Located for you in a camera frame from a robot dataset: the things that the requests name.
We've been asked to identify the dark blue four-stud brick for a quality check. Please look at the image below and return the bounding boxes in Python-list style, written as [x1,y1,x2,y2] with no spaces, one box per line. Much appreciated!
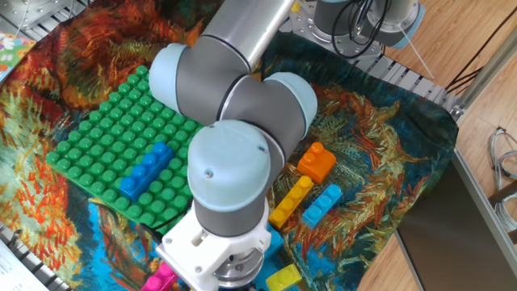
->
[119,141,175,202]

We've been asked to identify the magenta three-stud brick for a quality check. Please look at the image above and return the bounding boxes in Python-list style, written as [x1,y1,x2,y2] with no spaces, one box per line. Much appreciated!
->
[139,262,179,291]

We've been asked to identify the dark grey framed panel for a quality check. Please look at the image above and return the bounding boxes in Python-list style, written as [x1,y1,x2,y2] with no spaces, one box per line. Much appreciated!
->
[395,149,517,291]

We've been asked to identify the black floor cables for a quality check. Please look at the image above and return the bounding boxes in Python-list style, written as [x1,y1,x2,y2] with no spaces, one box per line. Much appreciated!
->
[445,6,517,95]

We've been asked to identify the silver perforated metal plate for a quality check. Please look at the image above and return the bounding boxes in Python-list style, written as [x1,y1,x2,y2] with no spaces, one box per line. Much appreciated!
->
[0,0,76,32]

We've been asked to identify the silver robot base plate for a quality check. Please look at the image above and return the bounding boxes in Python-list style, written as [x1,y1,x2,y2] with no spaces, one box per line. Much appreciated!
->
[278,0,391,62]

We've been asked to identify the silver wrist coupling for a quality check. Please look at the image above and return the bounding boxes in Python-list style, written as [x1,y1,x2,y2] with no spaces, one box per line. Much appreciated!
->
[212,246,266,290]

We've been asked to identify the colourful printed paper sheet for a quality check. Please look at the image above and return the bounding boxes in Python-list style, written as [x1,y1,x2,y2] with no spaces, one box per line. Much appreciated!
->
[0,32,37,84]

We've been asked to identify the brown wooden bar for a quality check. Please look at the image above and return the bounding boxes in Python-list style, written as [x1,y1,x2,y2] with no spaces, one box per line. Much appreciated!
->
[487,188,517,206]

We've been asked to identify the light blue square brick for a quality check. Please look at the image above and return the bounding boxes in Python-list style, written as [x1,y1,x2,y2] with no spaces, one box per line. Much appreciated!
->
[264,228,285,259]

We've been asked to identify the grey cable bundle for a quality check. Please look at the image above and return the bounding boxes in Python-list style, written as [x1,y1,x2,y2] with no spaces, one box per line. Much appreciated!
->
[487,126,517,234]

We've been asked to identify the green studded baseplate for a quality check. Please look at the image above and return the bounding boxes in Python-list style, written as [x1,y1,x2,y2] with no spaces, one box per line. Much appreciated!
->
[44,64,203,236]

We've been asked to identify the orange two-stud block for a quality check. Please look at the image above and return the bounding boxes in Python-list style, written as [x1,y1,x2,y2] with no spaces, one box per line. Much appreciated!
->
[296,141,338,185]

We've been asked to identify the small yellow single-stud brick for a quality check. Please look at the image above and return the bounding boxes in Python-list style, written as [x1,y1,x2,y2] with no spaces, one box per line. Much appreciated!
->
[265,264,304,291]

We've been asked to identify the aluminium frame post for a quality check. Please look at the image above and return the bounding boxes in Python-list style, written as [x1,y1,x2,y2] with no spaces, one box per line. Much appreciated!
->
[450,23,517,122]

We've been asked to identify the light blue three-stud brick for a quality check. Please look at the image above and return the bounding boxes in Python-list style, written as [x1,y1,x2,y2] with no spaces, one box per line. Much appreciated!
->
[301,183,344,230]

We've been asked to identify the white paper sheet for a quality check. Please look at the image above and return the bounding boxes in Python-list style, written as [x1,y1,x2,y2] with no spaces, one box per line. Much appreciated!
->
[0,240,49,291]

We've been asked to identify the painted sunflower pattern cloth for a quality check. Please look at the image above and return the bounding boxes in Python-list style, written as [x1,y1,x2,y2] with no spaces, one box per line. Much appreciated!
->
[0,0,460,291]

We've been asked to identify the small yellow-orange four-stud brick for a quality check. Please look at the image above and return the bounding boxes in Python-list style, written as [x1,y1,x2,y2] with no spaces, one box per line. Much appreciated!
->
[268,175,315,230]

